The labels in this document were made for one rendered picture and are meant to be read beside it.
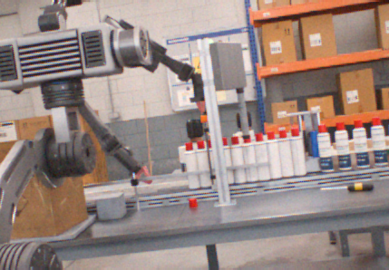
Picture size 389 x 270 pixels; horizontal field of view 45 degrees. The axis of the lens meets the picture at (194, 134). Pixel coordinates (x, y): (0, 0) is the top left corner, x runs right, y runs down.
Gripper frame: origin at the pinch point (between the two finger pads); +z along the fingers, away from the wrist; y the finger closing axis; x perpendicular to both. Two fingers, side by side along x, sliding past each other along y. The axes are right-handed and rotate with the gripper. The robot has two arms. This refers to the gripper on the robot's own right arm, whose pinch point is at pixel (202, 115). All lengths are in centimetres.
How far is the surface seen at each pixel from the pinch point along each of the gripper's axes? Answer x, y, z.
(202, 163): 21.4, 2.0, 19.9
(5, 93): -448, 303, -57
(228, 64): 33.3, -14.5, -19.7
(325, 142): 23, -50, 18
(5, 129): -288, 235, -6
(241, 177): 23.0, -13.8, 27.8
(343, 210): 67, -45, 36
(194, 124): -4.8, 5.0, 4.0
